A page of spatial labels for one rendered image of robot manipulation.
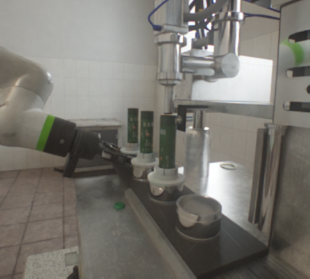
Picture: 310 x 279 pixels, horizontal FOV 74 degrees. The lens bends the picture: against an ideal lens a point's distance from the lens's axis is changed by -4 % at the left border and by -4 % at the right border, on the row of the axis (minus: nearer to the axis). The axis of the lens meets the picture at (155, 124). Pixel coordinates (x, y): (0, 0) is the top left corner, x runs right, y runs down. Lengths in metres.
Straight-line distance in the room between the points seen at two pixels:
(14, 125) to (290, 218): 0.51
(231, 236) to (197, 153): 0.26
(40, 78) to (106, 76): 3.34
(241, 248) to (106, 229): 0.20
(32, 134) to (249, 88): 0.54
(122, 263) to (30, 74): 0.47
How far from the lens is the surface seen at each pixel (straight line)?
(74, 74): 3.86
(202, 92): 0.51
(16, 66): 0.61
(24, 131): 0.54
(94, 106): 3.88
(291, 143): 0.28
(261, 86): 0.64
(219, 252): 0.32
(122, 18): 4.20
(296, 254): 0.34
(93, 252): 0.33
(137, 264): 0.31
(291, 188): 0.29
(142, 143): 0.49
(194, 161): 0.56
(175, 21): 0.39
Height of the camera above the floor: 1.23
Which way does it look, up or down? 7 degrees down
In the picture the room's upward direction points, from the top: 1 degrees clockwise
